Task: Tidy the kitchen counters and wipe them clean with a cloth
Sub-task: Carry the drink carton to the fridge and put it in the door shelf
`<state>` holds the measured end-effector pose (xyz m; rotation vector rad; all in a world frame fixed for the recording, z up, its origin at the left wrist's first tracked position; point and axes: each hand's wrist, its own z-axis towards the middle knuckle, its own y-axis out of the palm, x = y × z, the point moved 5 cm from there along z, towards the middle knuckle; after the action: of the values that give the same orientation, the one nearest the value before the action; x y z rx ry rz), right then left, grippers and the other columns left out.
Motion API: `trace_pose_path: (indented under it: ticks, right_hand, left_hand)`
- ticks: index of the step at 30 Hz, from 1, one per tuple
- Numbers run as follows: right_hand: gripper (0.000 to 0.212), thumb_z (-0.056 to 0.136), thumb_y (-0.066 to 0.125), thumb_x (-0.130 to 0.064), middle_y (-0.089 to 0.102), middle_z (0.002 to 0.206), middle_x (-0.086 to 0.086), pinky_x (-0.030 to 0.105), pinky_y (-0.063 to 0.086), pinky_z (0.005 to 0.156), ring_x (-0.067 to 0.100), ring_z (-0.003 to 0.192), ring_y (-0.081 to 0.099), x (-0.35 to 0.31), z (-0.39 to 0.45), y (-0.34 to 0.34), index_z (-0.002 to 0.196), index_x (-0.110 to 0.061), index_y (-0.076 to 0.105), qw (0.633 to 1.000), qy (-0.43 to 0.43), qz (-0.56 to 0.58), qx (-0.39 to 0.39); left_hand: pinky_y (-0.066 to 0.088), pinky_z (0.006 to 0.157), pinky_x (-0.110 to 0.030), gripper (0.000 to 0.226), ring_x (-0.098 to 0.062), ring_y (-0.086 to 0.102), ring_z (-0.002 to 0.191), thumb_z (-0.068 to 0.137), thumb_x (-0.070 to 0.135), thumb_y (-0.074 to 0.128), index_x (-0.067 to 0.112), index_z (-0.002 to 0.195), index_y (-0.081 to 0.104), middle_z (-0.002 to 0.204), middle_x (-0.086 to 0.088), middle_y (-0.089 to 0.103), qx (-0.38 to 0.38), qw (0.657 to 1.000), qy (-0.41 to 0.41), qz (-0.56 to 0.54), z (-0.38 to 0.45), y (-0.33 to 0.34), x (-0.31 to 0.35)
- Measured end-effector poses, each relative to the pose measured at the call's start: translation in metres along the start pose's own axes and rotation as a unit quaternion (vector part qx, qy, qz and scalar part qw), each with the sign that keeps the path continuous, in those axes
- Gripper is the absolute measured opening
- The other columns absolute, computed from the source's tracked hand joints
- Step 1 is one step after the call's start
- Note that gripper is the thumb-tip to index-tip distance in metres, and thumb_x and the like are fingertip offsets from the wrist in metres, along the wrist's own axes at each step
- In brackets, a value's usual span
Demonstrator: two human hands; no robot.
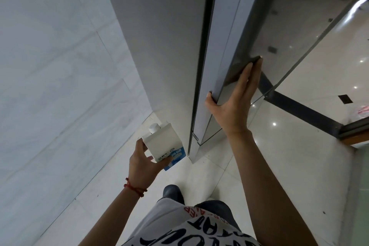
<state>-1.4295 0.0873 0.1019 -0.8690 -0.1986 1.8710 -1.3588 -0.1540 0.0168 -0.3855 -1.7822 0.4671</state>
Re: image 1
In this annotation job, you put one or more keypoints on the person's left hand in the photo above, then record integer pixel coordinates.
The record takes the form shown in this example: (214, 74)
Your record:
(141, 168)

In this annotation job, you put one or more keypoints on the white printed t-shirt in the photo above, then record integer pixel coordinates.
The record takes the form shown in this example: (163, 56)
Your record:
(178, 225)

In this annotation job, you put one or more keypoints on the person's right hand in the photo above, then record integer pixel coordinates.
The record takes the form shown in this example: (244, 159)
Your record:
(236, 110)

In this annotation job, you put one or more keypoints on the white blue milk carton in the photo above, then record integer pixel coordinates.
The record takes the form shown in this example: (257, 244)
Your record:
(164, 142)

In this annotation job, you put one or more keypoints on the person's left forearm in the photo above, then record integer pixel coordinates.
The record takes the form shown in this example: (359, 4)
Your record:
(115, 220)

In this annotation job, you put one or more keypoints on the person's right forearm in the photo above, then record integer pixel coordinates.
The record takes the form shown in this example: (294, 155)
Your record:
(265, 191)

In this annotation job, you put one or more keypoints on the dark blue jeans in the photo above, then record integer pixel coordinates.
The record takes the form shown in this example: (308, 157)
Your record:
(213, 211)

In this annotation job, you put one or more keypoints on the frosted green glass door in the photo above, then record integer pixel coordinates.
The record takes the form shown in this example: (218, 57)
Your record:
(361, 196)

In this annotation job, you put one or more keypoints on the glossy grey refrigerator door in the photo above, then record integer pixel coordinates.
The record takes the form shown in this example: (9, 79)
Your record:
(230, 23)

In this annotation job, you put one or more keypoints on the white pink plastic bag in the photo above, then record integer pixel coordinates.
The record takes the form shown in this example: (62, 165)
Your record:
(363, 111)

